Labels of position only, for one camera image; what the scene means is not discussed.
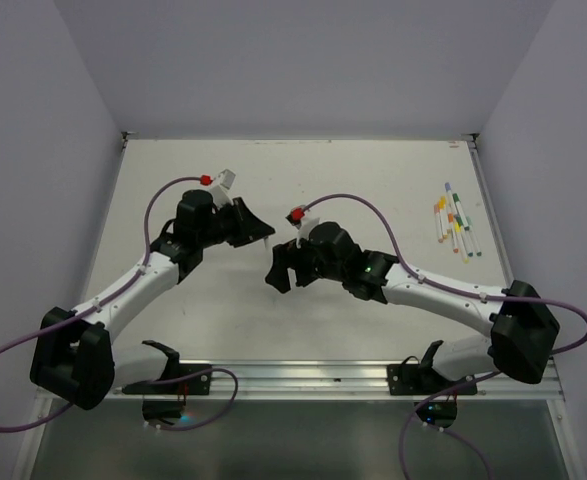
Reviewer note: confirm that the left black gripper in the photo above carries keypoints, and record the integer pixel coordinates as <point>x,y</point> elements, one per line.
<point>248,228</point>

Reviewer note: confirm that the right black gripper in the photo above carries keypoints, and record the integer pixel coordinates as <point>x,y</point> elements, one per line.
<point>283,256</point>

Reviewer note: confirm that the yellow cap marker front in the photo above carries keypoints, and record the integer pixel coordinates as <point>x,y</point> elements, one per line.
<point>443,216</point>

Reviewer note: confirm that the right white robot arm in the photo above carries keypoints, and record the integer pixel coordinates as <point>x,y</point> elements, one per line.
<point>513,333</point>

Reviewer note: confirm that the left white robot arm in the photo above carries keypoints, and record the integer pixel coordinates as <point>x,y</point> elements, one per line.
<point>75,359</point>

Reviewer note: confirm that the orange cap marker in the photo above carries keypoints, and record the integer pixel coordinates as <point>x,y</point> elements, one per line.
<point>454,233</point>

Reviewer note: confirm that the yellow cap marker rear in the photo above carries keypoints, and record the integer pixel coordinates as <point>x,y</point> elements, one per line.
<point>452,228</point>

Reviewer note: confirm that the green cap marker lower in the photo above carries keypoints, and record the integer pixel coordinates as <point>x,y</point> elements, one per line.
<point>465,238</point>

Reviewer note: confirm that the mint cap marker right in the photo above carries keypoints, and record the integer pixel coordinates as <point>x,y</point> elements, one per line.
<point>474,239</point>

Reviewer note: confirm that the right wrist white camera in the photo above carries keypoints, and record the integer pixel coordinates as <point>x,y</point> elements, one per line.
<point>304,221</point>

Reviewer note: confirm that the wrist white camera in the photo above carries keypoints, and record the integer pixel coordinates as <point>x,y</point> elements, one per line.
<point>220,188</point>
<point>304,221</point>

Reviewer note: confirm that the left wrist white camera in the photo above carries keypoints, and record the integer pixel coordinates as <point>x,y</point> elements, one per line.
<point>220,188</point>

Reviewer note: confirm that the aluminium front rail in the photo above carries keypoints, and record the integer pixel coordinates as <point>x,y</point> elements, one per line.
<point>358,380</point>

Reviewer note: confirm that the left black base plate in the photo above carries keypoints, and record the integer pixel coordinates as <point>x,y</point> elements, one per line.
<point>198,380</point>

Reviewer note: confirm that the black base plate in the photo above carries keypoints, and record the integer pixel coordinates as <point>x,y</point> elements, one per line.
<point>198,380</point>
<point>409,379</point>

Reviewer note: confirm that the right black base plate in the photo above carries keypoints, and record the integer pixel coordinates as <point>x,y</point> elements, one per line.
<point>409,379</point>

